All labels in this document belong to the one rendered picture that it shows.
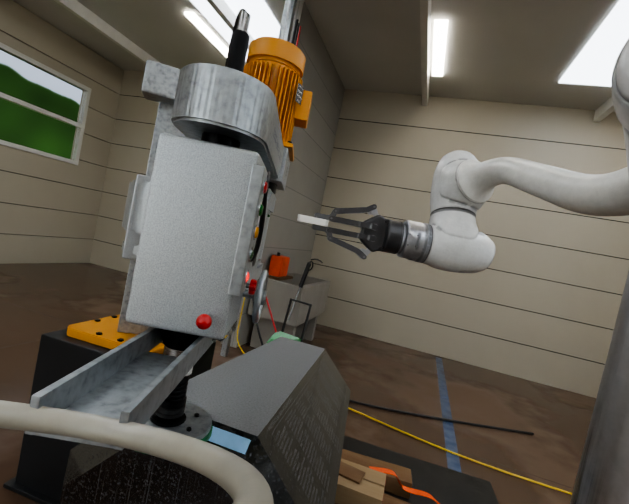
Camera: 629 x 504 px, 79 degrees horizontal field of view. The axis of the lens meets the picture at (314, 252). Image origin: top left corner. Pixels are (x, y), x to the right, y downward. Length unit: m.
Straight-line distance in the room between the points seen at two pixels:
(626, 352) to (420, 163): 6.14
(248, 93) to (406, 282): 5.63
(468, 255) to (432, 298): 5.46
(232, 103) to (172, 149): 0.16
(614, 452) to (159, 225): 0.80
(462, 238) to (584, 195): 0.28
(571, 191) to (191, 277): 0.72
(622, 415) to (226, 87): 0.79
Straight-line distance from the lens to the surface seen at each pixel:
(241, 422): 1.22
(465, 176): 0.91
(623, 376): 0.44
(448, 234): 0.88
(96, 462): 1.39
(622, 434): 0.45
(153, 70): 2.06
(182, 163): 0.88
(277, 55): 1.63
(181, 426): 1.06
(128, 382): 0.77
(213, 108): 0.86
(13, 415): 0.62
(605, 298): 6.79
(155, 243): 0.89
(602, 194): 0.69
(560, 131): 6.86
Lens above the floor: 1.43
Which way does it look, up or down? 2 degrees down
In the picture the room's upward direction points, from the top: 11 degrees clockwise
